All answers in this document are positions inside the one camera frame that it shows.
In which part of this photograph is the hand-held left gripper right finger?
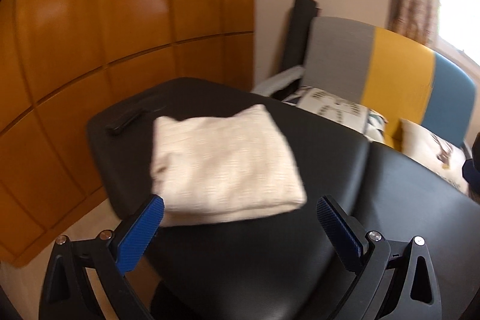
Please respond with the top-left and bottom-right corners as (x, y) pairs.
(317, 195), (443, 320)

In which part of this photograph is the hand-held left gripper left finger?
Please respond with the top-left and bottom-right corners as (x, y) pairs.
(37, 193), (166, 320)

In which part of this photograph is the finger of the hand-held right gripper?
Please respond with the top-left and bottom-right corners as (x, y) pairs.
(462, 133), (480, 187)

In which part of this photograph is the cream knit sweater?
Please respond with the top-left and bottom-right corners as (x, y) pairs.
(150, 104), (308, 227)

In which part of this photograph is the deer print cushion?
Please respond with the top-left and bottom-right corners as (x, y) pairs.
(397, 118), (473, 195)

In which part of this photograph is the black slim device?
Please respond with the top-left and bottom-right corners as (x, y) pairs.
(105, 106), (151, 135)

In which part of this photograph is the geometric print cushion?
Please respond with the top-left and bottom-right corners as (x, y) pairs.
(281, 85), (389, 142)

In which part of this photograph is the grey yellow blue sofa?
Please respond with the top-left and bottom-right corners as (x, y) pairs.
(251, 16), (477, 193)

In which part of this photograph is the window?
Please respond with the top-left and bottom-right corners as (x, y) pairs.
(437, 0), (480, 66)

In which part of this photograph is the black rolled mat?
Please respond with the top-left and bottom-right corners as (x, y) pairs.
(282, 0), (321, 71)

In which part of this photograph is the wooden wardrobe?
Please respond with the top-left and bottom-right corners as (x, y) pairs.
(0, 0), (256, 264)

